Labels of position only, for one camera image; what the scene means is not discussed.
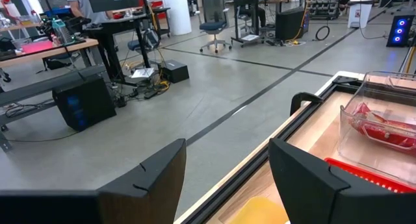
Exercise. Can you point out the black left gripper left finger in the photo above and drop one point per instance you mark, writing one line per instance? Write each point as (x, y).
(97, 207)

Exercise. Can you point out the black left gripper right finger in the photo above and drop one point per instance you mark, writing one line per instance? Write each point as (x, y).
(325, 201)

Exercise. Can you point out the plastic-wrapped red meat pack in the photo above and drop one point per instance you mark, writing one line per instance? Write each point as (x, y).
(386, 134)

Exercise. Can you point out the red plastic basket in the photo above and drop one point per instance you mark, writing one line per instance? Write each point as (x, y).
(367, 175)

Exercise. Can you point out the clear plastic bin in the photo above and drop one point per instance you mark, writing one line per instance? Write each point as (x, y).
(367, 159)

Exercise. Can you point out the yellow translucent plastic bin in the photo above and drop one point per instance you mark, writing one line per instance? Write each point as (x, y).
(260, 212)

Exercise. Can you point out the black computer tower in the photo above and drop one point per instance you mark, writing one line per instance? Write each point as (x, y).
(290, 24)
(84, 104)

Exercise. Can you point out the white paper sheet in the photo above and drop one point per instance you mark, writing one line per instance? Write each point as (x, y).
(142, 73)

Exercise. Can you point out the black box on floor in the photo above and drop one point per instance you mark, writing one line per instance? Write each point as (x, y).
(175, 71)

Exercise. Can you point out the wooden workbench grey legs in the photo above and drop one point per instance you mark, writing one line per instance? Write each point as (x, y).
(48, 52)

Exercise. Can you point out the red mat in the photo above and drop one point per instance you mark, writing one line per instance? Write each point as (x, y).
(37, 47)

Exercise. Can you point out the dark blue office chair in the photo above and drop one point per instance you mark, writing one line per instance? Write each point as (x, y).
(143, 42)

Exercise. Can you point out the blue-lit computer tower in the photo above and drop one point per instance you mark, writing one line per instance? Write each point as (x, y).
(399, 30)

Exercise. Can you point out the white trash bin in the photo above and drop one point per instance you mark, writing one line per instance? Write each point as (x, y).
(359, 13)

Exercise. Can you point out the parts rack red bins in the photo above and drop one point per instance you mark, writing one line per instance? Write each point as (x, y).
(323, 4)

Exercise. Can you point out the person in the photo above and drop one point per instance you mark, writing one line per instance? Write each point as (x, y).
(79, 3)

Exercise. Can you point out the black computer monitor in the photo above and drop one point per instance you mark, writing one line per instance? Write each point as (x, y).
(112, 0)

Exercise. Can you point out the black desk wooden top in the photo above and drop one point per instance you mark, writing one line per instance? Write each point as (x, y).
(247, 6)

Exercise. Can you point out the grey mesh office chair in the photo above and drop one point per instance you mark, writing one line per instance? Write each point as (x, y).
(214, 22)

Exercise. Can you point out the white round pillar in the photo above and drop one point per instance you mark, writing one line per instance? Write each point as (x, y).
(177, 11)

